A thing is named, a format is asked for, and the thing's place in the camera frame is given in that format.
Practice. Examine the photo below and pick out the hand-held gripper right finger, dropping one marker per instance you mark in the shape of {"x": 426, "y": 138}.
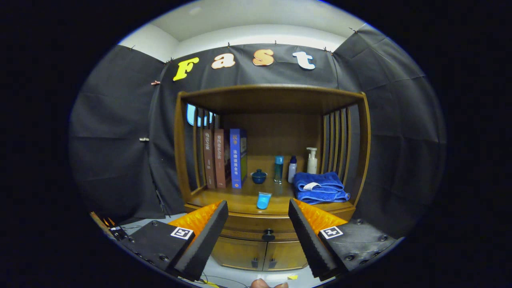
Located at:
{"x": 306, "y": 238}

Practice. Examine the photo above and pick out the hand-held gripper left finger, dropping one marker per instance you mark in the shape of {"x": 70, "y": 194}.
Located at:
{"x": 208, "y": 234}

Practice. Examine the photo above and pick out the blue cosmetic tube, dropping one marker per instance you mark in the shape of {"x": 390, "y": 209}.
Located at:
{"x": 263, "y": 200}

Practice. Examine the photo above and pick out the wooden cabinet door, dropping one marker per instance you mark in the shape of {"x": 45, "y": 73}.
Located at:
{"x": 288, "y": 256}
{"x": 238, "y": 254}

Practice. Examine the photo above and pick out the wooden countertop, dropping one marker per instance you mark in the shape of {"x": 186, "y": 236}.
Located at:
{"x": 244, "y": 202}

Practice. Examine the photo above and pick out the wooden cabinet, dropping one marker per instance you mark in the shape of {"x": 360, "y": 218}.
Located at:
{"x": 276, "y": 100}

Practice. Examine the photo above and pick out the folded blue towel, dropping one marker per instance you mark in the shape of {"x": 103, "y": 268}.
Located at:
{"x": 324, "y": 194}

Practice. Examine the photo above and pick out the white bottle with blue cap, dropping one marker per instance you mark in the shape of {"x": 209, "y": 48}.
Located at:
{"x": 292, "y": 172}

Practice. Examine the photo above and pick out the teal clear bottle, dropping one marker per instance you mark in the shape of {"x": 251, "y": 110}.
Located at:
{"x": 278, "y": 170}

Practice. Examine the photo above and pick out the white pump bottle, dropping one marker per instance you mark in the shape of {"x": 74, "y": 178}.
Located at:
{"x": 312, "y": 164}

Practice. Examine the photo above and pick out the reddish brown book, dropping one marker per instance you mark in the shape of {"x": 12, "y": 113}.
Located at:
{"x": 220, "y": 160}

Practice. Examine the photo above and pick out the small blue lidded bowl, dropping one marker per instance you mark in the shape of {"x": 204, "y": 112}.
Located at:
{"x": 258, "y": 177}

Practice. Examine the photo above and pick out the blue book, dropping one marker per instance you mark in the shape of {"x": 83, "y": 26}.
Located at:
{"x": 236, "y": 160}

